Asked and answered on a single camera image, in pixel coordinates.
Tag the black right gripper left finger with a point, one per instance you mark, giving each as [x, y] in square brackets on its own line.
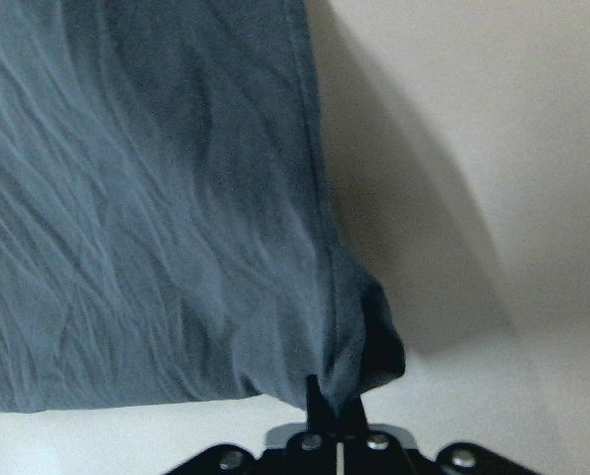
[320, 415]

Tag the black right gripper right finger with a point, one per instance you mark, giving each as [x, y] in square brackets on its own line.
[352, 419]

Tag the black printed t-shirt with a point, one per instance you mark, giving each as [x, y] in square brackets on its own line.
[166, 228]

